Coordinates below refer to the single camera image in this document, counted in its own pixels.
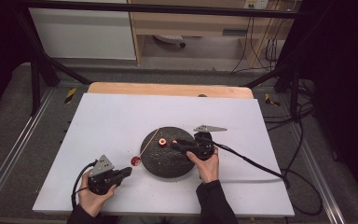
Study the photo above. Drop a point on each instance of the white cabinet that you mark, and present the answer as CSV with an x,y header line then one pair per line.
x,y
84,34

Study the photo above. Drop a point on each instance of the wooden table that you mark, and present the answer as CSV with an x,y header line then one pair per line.
x,y
167,88

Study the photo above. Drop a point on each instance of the white power strip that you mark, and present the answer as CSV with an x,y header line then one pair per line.
x,y
169,38

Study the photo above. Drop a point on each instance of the person's right hand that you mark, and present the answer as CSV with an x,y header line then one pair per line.
x,y
208,169

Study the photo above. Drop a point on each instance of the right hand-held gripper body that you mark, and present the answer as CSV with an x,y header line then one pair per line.
x,y
203,147

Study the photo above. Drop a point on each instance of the white wall socket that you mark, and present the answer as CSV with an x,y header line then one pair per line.
x,y
256,3

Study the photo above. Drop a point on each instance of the yellow black tape strip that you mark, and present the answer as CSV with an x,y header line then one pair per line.
x,y
271,100
70,95

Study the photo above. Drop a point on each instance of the black metal stand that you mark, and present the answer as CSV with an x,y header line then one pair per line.
x,y
37,77
293,90

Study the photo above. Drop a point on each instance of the round black plate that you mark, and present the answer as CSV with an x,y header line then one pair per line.
x,y
164,165

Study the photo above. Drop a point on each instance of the person's left hand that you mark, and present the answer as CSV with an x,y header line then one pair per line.
x,y
94,202

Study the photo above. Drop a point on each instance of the light wooden desk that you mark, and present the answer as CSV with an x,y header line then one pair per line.
x,y
192,23

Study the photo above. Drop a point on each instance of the aluminium floor rail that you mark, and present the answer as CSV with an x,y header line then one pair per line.
x,y
18,143
320,174

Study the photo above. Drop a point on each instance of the thin wooden skewer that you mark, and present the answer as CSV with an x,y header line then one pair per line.
x,y
150,140

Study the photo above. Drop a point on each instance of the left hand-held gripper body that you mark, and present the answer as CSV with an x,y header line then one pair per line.
x,y
101,182

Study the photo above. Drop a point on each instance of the white table board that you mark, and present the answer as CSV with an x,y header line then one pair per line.
x,y
112,124

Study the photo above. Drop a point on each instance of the black metal frame bar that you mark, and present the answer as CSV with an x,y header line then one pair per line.
x,y
167,8

